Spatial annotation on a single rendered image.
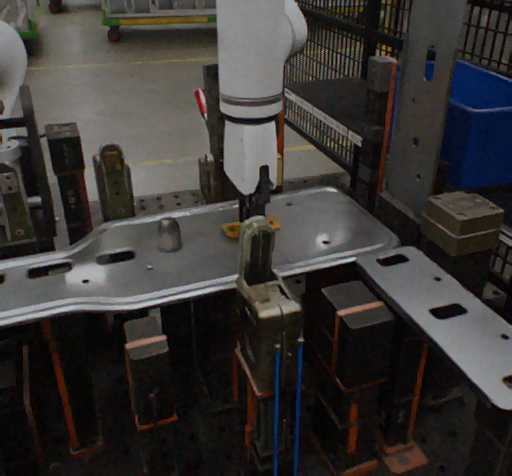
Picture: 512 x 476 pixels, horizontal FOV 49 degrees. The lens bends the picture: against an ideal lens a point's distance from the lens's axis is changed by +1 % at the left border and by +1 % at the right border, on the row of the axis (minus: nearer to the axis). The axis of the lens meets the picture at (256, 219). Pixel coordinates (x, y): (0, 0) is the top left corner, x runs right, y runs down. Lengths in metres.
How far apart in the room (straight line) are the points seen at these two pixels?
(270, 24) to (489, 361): 0.45
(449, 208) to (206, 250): 0.35
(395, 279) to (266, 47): 0.34
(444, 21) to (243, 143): 0.32
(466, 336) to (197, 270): 0.34
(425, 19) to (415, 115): 0.14
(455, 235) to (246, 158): 0.30
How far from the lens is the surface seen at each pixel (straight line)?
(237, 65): 0.71
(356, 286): 0.77
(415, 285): 0.75
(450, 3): 0.84
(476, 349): 0.68
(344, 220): 0.88
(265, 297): 0.63
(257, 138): 0.73
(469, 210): 0.83
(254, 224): 0.62
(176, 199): 1.62
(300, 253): 0.79
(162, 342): 0.66
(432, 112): 0.87
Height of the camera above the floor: 1.42
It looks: 29 degrees down
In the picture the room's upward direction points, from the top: straight up
